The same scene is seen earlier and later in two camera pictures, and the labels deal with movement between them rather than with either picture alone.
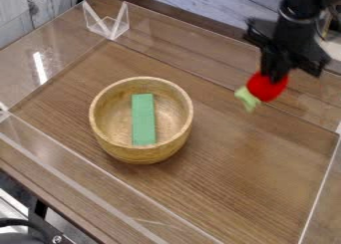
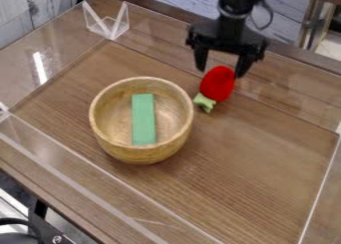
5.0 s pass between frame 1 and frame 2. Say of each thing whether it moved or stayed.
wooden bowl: stayed
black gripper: moved
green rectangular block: stayed
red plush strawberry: moved
